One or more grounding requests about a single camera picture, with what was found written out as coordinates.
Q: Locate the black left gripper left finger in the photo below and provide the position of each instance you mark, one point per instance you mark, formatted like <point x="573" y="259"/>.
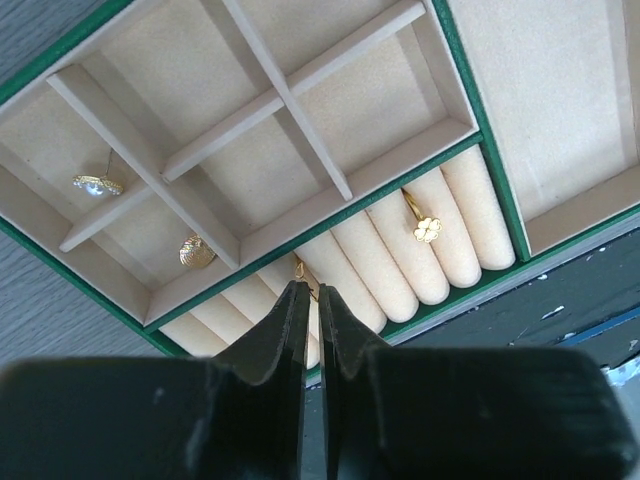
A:
<point x="237" y="415"/>

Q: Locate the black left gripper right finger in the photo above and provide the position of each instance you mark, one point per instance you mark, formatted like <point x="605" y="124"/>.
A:
<point x="464" y="413"/>

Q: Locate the green jewelry tray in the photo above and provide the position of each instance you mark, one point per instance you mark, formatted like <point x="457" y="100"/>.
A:
<point x="414" y="154"/>

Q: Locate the small gold earring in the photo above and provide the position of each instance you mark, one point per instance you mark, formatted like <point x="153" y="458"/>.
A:
<point x="99" y="185"/>

